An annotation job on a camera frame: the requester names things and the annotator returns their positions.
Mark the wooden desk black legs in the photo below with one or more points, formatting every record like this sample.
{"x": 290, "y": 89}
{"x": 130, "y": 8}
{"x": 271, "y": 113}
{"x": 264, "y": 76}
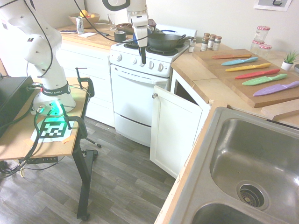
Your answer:
{"x": 14, "y": 147}

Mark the yellow knife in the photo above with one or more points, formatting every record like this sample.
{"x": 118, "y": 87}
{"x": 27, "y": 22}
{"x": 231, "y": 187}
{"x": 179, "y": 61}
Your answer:
{"x": 247, "y": 67}

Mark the white electric stove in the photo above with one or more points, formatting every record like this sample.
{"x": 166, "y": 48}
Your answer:
{"x": 135, "y": 98}

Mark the purple knife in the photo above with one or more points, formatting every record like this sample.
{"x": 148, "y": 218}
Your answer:
{"x": 275, "y": 89}

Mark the desk height control panel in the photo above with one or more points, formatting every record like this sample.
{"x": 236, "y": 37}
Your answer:
{"x": 42, "y": 160}

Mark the glass salt shaker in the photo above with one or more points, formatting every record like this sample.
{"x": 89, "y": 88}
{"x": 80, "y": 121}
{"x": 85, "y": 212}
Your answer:
{"x": 192, "y": 45}

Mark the dark brown dish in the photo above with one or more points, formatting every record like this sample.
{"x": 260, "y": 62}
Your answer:
{"x": 123, "y": 26}

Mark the brown-lidded spice jar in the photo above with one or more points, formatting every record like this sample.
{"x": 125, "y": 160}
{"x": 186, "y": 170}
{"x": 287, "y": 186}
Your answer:
{"x": 217, "y": 44}
{"x": 207, "y": 34}
{"x": 211, "y": 43}
{"x": 204, "y": 44}

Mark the large wooden cutting board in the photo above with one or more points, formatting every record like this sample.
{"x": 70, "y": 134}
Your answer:
{"x": 210, "y": 60}

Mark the clear drinking glass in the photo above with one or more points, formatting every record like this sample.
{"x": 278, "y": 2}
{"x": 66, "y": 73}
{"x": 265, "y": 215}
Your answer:
{"x": 112, "y": 22}

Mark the white notepad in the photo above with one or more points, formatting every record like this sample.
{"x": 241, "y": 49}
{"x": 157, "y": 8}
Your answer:
{"x": 87, "y": 35}

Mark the white corner cabinet frame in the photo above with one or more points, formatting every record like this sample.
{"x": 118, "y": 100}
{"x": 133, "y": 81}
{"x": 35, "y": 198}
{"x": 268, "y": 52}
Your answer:
{"x": 172, "y": 79}

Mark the small wooden board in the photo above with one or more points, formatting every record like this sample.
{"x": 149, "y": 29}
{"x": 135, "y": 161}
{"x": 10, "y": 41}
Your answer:
{"x": 280, "y": 112}

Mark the orange knife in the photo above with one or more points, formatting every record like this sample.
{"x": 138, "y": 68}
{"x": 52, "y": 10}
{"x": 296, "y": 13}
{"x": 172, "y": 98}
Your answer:
{"x": 231, "y": 56}

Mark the black C clamp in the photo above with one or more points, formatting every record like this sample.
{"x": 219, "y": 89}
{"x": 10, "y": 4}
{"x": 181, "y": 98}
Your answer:
{"x": 82, "y": 126}
{"x": 90, "y": 85}

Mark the grey shapes poster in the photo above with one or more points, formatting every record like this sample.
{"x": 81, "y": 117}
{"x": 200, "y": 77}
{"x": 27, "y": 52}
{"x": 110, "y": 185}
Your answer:
{"x": 266, "y": 5}

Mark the small spiky plant white pot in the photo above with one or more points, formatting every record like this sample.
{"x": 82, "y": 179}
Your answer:
{"x": 287, "y": 63}

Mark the black white marker sheet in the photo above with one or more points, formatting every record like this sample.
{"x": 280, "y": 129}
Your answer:
{"x": 52, "y": 130}

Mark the red knife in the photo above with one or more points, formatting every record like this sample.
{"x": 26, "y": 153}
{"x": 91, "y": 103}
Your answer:
{"x": 257, "y": 74}

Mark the white drink can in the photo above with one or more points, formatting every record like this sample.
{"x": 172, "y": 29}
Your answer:
{"x": 80, "y": 26}

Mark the black control box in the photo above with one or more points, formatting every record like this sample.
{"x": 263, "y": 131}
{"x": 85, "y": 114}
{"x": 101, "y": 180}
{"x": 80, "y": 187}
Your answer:
{"x": 11, "y": 98}

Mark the teal knife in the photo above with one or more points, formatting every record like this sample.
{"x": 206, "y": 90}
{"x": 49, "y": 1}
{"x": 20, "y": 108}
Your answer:
{"x": 238, "y": 61}

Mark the white base cabinet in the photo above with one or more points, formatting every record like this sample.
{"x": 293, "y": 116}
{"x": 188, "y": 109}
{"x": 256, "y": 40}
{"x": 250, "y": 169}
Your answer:
{"x": 81, "y": 81}

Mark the green knife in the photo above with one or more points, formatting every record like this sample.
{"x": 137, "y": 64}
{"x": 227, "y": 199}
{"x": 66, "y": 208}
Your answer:
{"x": 264, "y": 80}

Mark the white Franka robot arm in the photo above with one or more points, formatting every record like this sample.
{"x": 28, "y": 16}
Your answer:
{"x": 46, "y": 58}

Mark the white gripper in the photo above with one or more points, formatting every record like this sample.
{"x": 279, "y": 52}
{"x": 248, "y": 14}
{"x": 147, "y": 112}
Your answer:
{"x": 141, "y": 36}

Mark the white cabinet door with knob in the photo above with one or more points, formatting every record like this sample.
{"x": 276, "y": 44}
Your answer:
{"x": 172, "y": 130}

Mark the wooden fruit bowl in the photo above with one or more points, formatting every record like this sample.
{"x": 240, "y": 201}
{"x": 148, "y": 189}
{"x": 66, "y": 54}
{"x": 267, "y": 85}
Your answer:
{"x": 90, "y": 22}

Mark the blue kettle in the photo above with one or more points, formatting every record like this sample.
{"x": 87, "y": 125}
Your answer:
{"x": 134, "y": 37}

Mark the black wok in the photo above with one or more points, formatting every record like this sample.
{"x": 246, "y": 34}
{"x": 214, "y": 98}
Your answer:
{"x": 163, "y": 40}

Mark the dark smartphone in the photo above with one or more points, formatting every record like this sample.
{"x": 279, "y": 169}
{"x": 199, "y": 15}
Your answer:
{"x": 69, "y": 31}

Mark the orange fruit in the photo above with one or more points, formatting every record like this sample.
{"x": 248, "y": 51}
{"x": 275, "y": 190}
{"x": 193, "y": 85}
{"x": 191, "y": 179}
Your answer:
{"x": 93, "y": 16}
{"x": 84, "y": 13}

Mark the stainless steel sink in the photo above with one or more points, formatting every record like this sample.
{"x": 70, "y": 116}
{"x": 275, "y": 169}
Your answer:
{"x": 245, "y": 151}

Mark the glass jar red checkered lid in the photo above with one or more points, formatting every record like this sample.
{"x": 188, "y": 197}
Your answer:
{"x": 256, "y": 47}
{"x": 265, "y": 51}
{"x": 262, "y": 34}

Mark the black tape roll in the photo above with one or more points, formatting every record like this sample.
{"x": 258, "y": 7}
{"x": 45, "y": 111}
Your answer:
{"x": 120, "y": 37}

